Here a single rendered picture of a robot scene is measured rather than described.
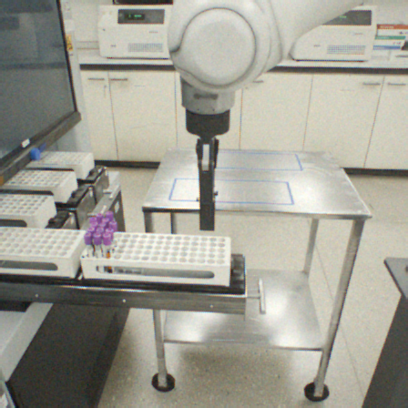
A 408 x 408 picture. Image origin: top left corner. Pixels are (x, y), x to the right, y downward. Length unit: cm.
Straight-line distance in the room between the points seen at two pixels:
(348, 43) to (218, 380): 237
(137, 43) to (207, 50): 263
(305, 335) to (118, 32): 242
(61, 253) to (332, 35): 255
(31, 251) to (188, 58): 57
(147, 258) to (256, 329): 74
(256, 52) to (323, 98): 268
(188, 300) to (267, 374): 93
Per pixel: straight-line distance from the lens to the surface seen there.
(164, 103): 305
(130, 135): 318
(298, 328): 144
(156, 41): 297
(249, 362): 167
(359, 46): 306
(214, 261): 74
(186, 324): 142
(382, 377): 129
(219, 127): 62
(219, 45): 38
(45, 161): 128
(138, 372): 166
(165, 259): 75
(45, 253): 83
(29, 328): 92
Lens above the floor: 132
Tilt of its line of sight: 30 degrees down
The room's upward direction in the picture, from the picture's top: straight up
